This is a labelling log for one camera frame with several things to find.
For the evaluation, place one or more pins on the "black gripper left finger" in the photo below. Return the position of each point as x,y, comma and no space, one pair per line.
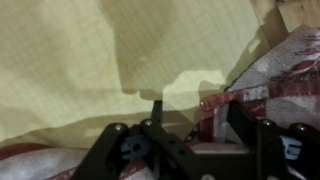
156,156

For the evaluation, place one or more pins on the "light wooden slat chair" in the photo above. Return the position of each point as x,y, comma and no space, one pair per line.
300,13

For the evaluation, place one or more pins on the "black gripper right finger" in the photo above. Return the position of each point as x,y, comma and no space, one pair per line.
266,153

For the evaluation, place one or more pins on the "red patterned kitchen cloth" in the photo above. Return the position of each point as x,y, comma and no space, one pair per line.
293,100

